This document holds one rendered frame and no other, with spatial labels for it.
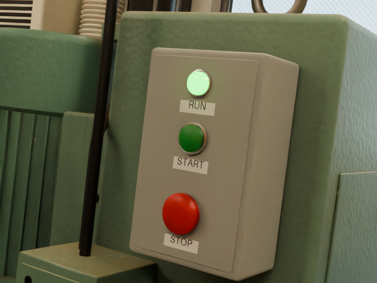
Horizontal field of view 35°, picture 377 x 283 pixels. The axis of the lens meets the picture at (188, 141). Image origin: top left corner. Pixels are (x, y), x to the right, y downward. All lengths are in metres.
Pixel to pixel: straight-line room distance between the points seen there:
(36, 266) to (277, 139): 0.23
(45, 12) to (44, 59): 1.51
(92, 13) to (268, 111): 1.80
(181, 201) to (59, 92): 0.29
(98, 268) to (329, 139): 0.21
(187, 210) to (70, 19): 1.89
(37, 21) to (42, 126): 1.52
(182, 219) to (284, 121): 0.10
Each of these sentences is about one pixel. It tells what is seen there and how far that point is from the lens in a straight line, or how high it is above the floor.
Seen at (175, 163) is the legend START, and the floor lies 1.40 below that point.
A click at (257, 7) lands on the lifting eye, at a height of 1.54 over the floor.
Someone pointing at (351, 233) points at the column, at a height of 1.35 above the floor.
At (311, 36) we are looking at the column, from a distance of 0.47.
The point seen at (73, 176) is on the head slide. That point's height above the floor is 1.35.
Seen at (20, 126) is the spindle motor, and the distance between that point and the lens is 0.70.
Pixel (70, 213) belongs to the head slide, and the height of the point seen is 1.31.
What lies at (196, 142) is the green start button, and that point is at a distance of 0.43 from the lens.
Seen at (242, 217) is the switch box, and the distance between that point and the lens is 0.42.
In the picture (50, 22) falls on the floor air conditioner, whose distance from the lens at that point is 2.21.
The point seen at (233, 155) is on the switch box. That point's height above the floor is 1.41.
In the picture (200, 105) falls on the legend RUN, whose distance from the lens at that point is 0.44.
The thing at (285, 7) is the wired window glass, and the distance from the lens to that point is 2.10.
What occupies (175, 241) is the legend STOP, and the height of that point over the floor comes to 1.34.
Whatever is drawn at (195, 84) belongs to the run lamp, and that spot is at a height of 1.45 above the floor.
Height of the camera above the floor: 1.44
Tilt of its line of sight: 3 degrees down
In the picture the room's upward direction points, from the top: 7 degrees clockwise
